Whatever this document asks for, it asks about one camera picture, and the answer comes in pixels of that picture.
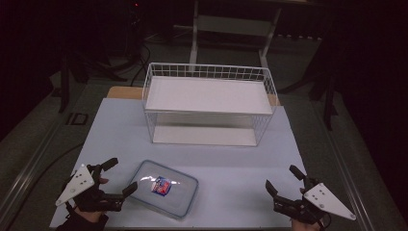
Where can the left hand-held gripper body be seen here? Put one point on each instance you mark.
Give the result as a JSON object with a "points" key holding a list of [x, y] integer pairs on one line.
{"points": [[76, 184]]}

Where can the person's left hand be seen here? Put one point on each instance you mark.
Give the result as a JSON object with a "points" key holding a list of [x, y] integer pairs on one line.
{"points": [[87, 216]]}

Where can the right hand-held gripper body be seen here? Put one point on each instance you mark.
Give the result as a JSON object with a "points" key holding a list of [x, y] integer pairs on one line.
{"points": [[324, 199]]}

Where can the wooden table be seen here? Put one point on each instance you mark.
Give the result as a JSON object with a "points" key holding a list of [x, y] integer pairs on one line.
{"points": [[124, 92]]}

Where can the white metal frame table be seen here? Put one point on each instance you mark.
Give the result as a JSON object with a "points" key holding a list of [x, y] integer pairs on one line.
{"points": [[231, 25]]}

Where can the black tripod stand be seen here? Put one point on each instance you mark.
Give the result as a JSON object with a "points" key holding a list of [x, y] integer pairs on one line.
{"points": [[327, 93]]}

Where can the metal floor rail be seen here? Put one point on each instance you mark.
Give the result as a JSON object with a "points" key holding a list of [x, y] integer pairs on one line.
{"points": [[27, 171], [344, 166]]}

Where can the person's right hand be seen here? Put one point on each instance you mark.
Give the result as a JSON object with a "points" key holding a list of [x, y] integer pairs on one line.
{"points": [[302, 226]]}

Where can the black floor socket box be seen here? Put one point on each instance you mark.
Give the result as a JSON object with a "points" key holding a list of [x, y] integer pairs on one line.
{"points": [[77, 118]]}

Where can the pale blue table mat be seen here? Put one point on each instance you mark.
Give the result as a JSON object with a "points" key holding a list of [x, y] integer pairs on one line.
{"points": [[224, 166]]}

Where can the small blue and red packet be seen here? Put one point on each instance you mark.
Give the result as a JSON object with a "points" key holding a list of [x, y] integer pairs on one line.
{"points": [[161, 185]]}

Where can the clear plastic lidded container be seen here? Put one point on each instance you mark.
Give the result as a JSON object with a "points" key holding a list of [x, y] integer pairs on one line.
{"points": [[166, 200]]}

